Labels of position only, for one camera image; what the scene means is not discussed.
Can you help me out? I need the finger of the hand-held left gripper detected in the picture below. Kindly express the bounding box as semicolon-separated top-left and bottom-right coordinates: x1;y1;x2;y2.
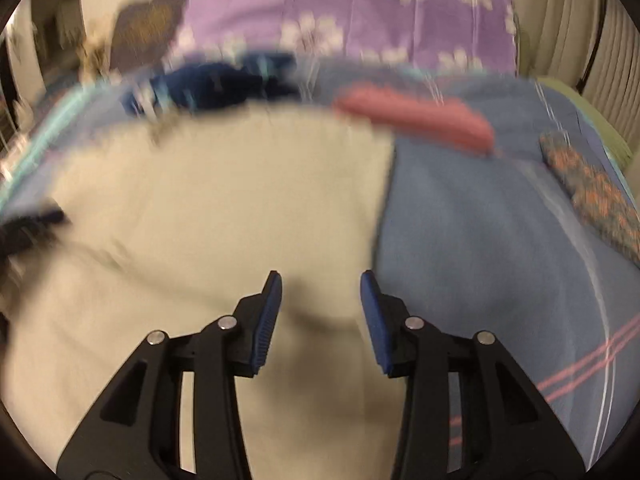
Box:
0;205;67;266

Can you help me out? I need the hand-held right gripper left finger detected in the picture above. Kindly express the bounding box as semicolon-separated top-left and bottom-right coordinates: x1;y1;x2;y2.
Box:
56;270;283;480

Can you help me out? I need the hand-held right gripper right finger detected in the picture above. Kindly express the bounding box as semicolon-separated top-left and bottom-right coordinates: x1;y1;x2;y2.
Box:
360;270;586;480

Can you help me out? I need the cream shirt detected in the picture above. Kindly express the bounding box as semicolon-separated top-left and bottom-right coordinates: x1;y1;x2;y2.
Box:
0;107;401;480

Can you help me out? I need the blue striped bedsheet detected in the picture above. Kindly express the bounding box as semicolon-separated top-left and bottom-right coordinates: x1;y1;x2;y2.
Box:
0;55;640;480

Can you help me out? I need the pink folded garment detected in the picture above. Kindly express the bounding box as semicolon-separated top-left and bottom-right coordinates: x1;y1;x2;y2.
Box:
334;85;496;157

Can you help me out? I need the navy star-print garment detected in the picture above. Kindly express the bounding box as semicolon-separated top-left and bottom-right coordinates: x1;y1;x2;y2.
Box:
122;52;301;116

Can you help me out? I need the dark cloth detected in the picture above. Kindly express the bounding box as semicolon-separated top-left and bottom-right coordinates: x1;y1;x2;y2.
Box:
107;0;188;73

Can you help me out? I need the floral patterned folded cloth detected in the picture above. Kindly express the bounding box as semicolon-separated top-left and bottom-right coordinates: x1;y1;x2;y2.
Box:
539;131;640;266

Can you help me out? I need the green mattress cover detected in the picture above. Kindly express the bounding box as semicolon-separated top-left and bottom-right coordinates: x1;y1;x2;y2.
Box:
537;76;633;166

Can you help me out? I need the purple floral quilt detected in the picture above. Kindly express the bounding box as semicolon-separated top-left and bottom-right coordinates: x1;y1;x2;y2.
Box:
165;0;521;78

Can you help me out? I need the pale pleated curtain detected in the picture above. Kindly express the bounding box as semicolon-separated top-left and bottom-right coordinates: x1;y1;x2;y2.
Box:
515;0;640;146

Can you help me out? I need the black floor lamp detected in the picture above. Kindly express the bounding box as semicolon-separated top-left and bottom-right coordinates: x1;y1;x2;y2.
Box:
577;0;613;92

